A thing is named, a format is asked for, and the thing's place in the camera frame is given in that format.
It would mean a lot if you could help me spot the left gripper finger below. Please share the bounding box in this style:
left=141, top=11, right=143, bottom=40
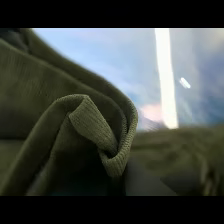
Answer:
left=125, top=157, right=178, bottom=197

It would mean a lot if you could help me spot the dark green garment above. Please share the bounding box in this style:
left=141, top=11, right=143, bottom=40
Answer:
left=0, top=28, right=224, bottom=197

